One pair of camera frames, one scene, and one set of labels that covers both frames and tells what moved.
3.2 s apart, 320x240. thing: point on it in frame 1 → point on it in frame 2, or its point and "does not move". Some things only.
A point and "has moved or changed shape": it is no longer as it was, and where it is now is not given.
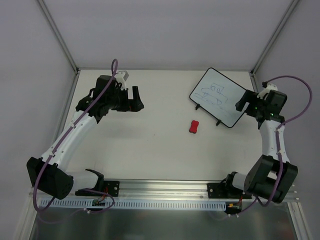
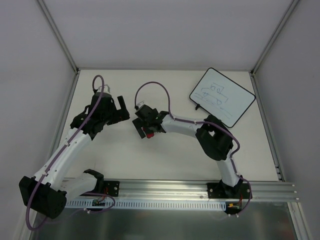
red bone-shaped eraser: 193,128 has moved or changed shape
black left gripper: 129,99 → 121,114
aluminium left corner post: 59,37 does not move
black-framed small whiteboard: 219,95 does not move
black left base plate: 111,187 does not move
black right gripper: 249,102 → 141,124
